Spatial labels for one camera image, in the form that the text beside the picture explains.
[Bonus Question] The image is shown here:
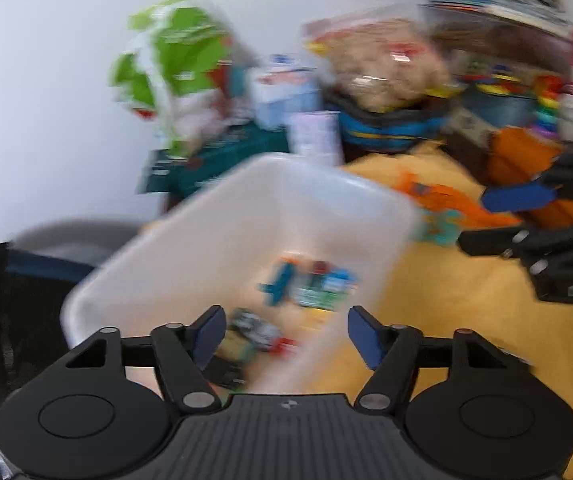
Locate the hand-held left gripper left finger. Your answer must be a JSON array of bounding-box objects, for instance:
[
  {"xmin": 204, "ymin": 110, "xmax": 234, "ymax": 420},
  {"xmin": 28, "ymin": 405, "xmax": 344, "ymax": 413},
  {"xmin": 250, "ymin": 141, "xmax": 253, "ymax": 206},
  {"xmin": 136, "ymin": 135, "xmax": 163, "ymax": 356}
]
[{"xmin": 61, "ymin": 306, "xmax": 227, "ymax": 415}]

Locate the clear snack bag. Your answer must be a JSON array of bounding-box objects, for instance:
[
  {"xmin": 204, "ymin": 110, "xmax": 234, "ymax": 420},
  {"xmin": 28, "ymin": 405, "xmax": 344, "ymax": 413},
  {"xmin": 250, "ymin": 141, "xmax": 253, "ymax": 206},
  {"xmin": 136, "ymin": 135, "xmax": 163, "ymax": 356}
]
[{"xmin": 302, "ymin": 7, "xmax": 459, "ymax": 113}]

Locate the white plastic bin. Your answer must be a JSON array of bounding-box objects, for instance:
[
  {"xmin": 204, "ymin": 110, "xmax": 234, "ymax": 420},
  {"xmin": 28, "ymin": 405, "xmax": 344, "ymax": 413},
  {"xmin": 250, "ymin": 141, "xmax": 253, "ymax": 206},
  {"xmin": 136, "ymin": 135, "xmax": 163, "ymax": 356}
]
[{"xmin": 60, "ymin": 152, "xmax": 422, "ymax": 396}]

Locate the dark blue container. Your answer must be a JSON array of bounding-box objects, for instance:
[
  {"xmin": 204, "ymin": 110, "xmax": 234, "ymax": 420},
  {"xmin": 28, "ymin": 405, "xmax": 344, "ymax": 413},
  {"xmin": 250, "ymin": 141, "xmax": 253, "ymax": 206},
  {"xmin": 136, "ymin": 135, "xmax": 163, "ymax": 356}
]
[{"xmin": 459, "ymin": 62, "xmax": 537, "ymax": 122}]

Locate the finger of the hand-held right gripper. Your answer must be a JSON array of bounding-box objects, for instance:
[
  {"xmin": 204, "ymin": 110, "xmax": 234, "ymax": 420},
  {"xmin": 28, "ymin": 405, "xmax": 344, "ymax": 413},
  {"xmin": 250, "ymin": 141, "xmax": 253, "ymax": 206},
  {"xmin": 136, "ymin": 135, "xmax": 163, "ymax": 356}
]
[
  {"xmin": 457, "ymin": 219, "xmax": 573, "ymax": 306},
  {"xmin": 481, "ymin": 147, "xmax": 573, "ymax": 213}
]

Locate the green patterned box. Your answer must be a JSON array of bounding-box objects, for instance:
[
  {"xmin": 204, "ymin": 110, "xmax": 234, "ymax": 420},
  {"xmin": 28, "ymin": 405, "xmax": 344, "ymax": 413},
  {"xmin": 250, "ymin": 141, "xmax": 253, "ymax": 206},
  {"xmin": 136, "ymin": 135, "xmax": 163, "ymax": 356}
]
[{"xmin": 293, "ymin": 272, "xmax": 357, "ymax": 311}]

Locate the yellow blanket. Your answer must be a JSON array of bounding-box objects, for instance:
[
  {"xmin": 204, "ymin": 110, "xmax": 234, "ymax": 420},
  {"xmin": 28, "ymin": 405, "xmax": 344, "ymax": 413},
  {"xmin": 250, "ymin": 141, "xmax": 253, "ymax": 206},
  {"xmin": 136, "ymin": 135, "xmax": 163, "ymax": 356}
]
[{"xmin": 246, "ymin": 140, "xmax": 573, "ymax": 480}]

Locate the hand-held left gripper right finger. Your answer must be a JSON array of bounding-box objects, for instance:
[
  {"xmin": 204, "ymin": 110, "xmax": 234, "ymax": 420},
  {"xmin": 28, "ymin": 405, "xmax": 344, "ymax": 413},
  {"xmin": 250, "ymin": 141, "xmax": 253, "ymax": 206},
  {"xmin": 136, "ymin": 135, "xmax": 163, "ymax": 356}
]
[{"xmin": 347, "ymin": 306, "xmax": 532, "ymax": 411}]

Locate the black mesh bag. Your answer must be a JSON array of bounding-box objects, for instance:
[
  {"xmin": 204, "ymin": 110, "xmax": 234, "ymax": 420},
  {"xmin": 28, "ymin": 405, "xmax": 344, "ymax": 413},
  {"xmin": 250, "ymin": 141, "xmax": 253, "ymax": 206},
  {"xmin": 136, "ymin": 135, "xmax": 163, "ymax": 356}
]
[{"xmin": 0, "ymin": 235, "xmax": 97, "ymax": 461}]

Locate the orange toy dinosaur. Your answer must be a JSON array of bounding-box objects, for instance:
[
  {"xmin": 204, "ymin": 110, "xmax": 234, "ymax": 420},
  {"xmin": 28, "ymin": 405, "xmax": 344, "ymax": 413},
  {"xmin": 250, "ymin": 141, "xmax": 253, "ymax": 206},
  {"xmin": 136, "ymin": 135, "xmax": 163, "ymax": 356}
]
[{"xmin": 391, "ymin": 172, "xmax": 522, "ymax": 248}]

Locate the orange box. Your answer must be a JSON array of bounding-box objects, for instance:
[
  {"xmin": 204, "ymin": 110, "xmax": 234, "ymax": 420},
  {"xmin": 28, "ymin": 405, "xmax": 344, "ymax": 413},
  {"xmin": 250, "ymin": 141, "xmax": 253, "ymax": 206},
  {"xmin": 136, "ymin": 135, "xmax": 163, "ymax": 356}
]
[{"xmin": 486, "ymin": 127, "xmax": 573, "ymax": 228}]

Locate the blue toy plane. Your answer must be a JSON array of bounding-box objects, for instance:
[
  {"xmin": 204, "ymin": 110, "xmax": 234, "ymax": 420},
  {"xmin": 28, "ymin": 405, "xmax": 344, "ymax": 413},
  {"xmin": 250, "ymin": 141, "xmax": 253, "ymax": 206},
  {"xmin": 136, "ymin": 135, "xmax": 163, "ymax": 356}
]
[{"xmin": 259, "ymin": 257, "xmax": 299, "ymax": 307}]

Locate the teal box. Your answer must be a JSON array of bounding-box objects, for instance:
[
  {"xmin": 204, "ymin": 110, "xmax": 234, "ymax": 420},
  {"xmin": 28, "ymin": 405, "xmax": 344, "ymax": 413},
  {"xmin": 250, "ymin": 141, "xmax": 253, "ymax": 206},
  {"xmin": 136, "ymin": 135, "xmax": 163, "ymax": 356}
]
[{"xmin": 136, "ymin": 122, "xmax": 292, "ymax": 196}]

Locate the rainbow stacking toy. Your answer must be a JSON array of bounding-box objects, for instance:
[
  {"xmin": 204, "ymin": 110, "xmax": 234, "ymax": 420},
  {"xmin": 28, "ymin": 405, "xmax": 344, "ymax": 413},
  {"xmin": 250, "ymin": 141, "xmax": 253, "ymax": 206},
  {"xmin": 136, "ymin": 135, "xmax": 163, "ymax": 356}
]
[{"xmin": 533, "ymin": 75, "xmax": 565, "ymax": 137}]

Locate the white tissue packet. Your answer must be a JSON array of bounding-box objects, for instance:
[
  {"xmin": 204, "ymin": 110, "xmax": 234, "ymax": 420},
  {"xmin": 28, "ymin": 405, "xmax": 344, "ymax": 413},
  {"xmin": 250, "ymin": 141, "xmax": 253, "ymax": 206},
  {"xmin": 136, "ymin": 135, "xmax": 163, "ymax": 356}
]
[{"xmin": 289, "ymin": 110, "xmax": 344, "ymax": 168}]

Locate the black toy car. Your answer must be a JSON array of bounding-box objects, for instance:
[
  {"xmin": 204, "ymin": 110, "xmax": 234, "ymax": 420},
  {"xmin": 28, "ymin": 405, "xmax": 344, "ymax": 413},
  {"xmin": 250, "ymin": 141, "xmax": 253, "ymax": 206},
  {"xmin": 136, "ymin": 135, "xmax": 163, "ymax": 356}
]
[{"xmin": 229, "ymin": 309, "xmax": 283, "ymax": 351}]

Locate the green plastic bag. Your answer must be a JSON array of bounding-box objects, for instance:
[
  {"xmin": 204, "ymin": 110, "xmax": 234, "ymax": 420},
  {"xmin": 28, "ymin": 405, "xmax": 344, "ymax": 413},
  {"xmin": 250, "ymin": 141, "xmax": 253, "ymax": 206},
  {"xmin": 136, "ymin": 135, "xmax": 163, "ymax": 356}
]
[{"xmin": 109, "ymin": 0, "xmax": 247, "ymax": 156}]

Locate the light blue box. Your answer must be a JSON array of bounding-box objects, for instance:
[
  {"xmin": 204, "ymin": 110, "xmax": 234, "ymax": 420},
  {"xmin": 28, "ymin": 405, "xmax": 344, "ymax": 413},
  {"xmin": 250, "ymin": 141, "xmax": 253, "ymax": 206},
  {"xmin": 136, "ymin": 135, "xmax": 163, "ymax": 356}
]
[{"xmin": 249, "ymin": 55, "xmax": 324, "ymax": 128}]

